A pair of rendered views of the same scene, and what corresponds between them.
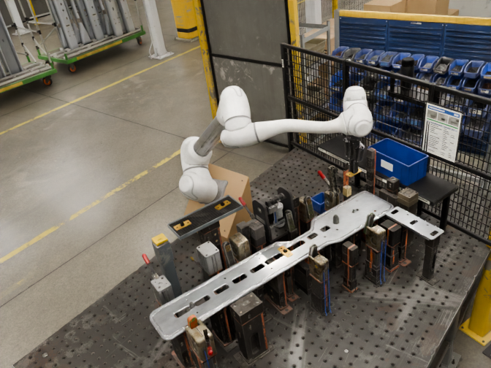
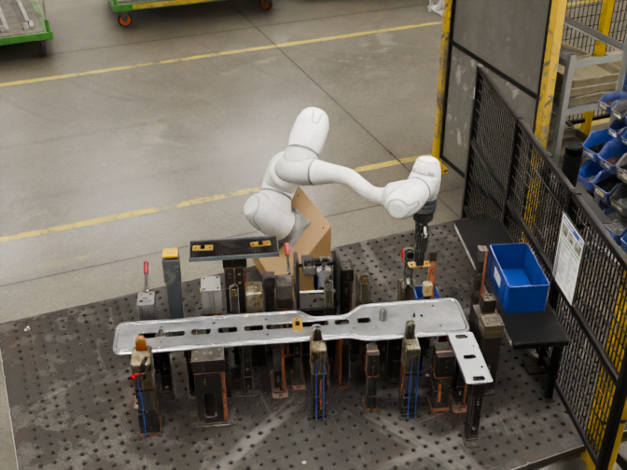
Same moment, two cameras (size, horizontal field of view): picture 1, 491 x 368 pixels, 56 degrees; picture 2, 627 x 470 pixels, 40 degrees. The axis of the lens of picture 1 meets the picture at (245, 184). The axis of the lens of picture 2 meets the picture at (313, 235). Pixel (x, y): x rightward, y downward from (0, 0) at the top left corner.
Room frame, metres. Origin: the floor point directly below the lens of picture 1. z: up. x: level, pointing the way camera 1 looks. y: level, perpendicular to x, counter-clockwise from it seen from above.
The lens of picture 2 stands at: (-0.68, -1.28, 3.10)
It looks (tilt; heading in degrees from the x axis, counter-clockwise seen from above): 32 degrees down; 24
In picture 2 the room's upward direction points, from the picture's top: straight up
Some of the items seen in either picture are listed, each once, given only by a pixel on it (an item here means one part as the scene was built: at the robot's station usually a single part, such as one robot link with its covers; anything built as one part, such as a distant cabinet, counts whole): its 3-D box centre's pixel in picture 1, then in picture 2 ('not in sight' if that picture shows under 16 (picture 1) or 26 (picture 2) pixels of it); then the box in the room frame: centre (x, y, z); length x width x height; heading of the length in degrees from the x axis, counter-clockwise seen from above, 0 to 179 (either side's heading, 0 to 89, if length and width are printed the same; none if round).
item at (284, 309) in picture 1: (275, 282); (278, 356); (1.67, -0.08, 0.84); 0.17 x 0.06 x 0.29; 30
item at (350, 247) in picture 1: (350, 267); (371, 379); (1.70, -0.47, 0.84); 0.11 x 0.08 x 0.29; 30
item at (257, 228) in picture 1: (259, 252); (285, 316); (1.87, -0.02, 0.89); 0.13 x 0.11 x 0.38; 30
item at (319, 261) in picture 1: (319, 284); (317, 378); (1.59, -0.29, 0.87); 0.12 x 0.09 x 0.35; 30
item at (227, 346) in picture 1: (218, 317); (192, 363); (1.50, 0.22, 0.84); 0.17 x 0.06 x 0.29; 30
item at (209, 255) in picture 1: (214, 280); (214, 324); (1.69, 0.22, 0.90); 0.13 x 0.10 x 0.41; 30
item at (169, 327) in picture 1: (283, 255); (292, 326); (1.70, -0.13, 1.00); 1.38 x 0.22 x 0.02; 120
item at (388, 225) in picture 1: (389, 245); (440, 377); (1.82, -0.71, 0.84); 0.11 x 0.10 x 0.28; 30
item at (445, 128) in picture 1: (441, 132); (569, 258); (2.14, -1.08, 1.30); 0.23 x 0.02 x 0.31; 30
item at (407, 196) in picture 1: (405, 218); (487, 355); (1.97, -0.85, 0.88); 0.08 x 0.08 x 0.36; 30
